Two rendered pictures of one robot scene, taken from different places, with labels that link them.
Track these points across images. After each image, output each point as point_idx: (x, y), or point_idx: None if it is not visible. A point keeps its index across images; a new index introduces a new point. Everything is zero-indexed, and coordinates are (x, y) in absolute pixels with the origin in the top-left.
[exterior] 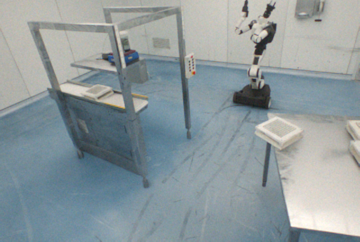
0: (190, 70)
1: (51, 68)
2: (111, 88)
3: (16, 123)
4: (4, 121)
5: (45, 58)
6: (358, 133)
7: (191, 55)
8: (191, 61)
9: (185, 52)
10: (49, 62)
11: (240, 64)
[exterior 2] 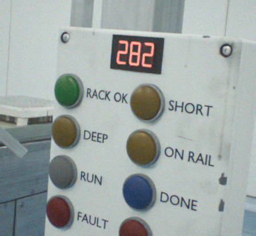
0: (56, 207)
1: (77, 23)
2: (18, 114)
3: (246, 233)
4: (251, 222)
5: None
6: None
7: (136, 31)
8: (116, 118)
9: None
10: (79, 4)
11: None
